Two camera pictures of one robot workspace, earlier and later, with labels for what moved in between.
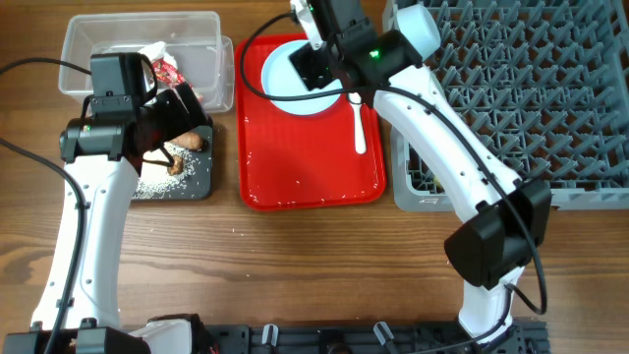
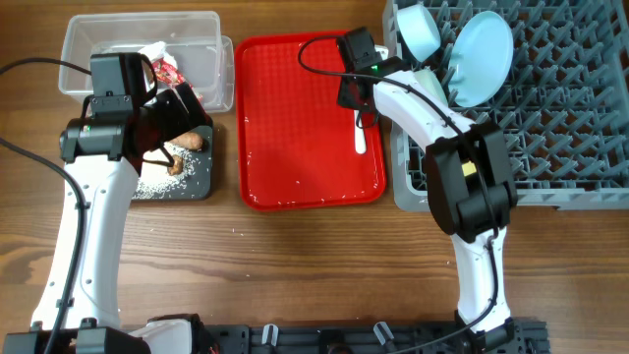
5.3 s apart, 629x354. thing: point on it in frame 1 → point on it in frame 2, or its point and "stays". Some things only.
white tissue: [157, 50] stays
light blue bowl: [420, 28] stays
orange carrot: [189, 141] stays
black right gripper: [304, 63] → [343, 97]
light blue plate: [281, 78] → [481, 60]
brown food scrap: [177, 167] stays
